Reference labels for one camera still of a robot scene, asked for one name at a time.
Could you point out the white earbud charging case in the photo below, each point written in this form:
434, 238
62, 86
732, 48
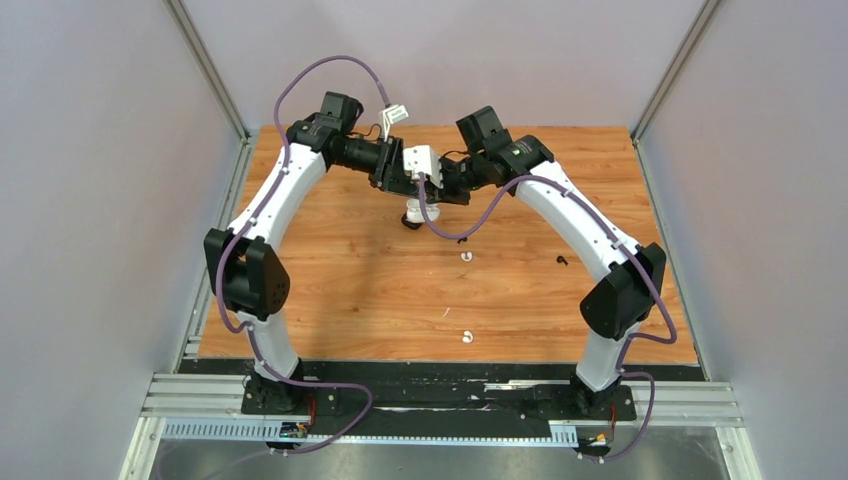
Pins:
416, 212

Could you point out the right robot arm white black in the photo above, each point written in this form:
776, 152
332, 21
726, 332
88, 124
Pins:
628, 276

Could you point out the aluminium front rail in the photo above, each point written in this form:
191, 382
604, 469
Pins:
676, 403

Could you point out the black earbud charging case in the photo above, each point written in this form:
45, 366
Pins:
411, 225

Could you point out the right aluminium frame post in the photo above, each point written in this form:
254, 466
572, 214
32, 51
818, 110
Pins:
694, 34

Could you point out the aluminium frame post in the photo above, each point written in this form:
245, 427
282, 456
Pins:
196, 46
694, 34

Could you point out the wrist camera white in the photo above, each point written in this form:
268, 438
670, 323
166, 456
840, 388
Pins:
423, 159
391, 115

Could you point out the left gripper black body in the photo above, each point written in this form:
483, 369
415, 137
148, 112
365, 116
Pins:
386, 159

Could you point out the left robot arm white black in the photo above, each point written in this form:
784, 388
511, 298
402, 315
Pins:
247, 277

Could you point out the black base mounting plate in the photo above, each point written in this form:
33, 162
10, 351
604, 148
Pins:
435, 399

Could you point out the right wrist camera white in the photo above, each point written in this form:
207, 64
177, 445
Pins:
423, 159

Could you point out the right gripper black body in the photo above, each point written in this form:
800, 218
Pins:
455, 188

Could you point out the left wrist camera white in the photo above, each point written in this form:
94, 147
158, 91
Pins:
391, 115

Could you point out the left aluminium frame post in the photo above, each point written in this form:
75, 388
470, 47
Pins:
196, 46

